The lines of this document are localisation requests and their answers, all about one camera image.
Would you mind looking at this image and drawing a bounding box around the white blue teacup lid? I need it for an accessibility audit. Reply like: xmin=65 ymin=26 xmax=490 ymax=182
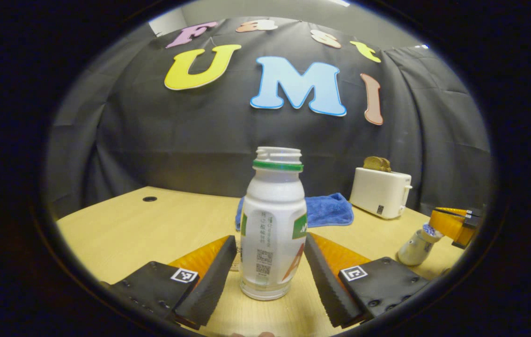
xmin=422 ymin=223 xmax=444 ymax=240

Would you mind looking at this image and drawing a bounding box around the white plastic water bottle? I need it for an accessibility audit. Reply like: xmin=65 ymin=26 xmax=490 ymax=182
xmin=239 ymin=147 xmax=308 ymax=301

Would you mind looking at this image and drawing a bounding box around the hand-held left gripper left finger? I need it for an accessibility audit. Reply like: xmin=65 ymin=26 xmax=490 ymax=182
xmin=102 ymin=235 xmax=238 ymax=330

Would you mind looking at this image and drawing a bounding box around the white blue-patterned teacup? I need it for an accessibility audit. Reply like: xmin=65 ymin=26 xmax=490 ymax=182
xmin=398 ymin=228 xmax=435 ymax=266

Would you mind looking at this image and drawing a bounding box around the white toaster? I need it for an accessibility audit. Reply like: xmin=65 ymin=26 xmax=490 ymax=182
xmin=350 ymin=167 xmax=413 ymax=220

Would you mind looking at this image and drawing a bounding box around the blue towel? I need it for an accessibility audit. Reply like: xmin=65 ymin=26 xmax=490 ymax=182
xmin=235 ymin=192 xmax=354 ymax=231

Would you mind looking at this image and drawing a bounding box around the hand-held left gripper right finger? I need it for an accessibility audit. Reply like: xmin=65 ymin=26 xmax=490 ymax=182
xmin=304 ymin=233 xmax=435 ymax=329

